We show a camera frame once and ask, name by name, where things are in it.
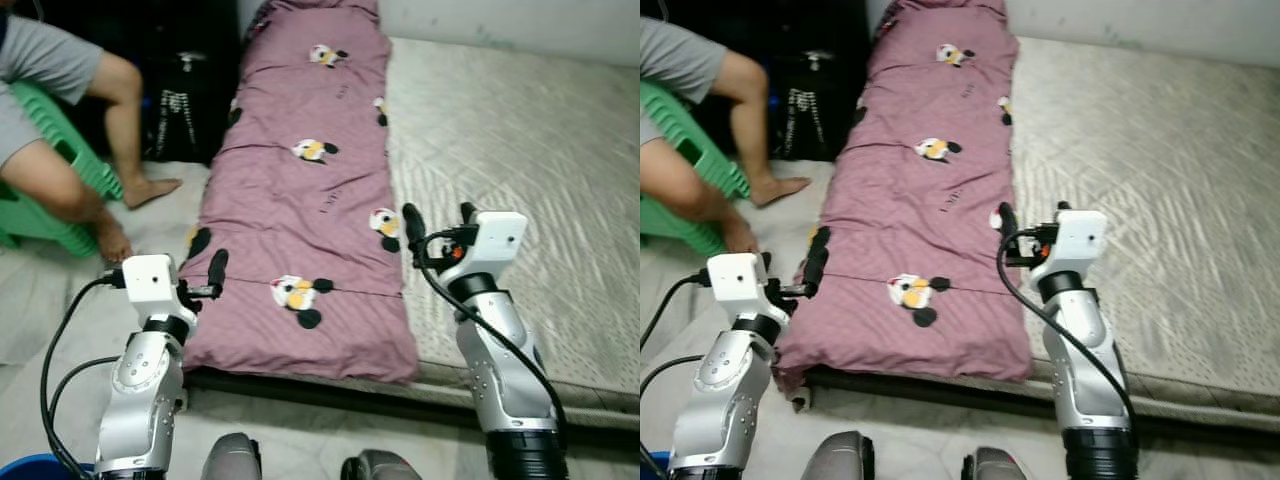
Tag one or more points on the dark bed base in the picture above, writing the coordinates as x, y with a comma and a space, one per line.
300, 390
900, 395

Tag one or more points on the black bag white print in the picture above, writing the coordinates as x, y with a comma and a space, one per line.
820, 110
190, 110

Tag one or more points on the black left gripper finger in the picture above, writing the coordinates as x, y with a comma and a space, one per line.
765, 261
815, 268
217, 272

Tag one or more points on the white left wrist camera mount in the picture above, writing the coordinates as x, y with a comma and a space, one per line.
738, 282
150, 280

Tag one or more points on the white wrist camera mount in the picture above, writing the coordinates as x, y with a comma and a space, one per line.
738, 282
150, 280
490, 245
1075, 245

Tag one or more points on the green plastic stool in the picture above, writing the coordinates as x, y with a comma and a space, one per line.
35, 105
665, 110

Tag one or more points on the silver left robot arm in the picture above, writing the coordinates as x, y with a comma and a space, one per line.
725, 400
145, 400

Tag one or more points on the grey left robot leg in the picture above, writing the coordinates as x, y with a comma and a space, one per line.
232, 460
838, 460

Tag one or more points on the purple cartoon print blanket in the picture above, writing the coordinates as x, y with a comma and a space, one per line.
300, 200
920, 200

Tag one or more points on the blue bucket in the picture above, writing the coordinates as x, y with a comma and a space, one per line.
652, 468
40, 470

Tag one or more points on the grey right robot leg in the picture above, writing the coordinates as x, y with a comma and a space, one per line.
380, 468
995, 466

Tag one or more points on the seated person grey clothes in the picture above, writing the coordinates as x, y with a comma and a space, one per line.
680, 60
50, 60

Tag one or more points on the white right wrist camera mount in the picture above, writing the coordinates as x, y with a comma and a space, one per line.
1075, 245
490, 245

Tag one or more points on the grey robot leg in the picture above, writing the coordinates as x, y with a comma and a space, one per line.
995, 466
838, 460
232, 460
380, 468

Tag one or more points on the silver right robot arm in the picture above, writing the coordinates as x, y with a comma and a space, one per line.
510, 380
1090, 380

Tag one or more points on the white quilted mattress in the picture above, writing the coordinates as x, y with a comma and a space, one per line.
1170, 150
540, 150

